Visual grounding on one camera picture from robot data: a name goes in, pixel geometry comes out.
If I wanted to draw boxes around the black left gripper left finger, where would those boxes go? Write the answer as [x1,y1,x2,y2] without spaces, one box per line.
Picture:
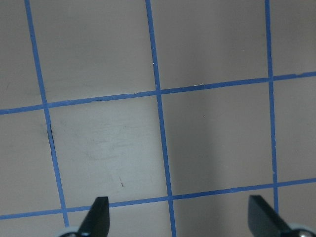
[76,197,110,237]

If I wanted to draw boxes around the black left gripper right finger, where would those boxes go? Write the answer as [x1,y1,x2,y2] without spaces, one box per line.
[247,195,292,237]

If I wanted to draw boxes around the brown paper mat blue grid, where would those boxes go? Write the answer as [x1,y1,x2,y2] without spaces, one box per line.
[0,0,316,237]

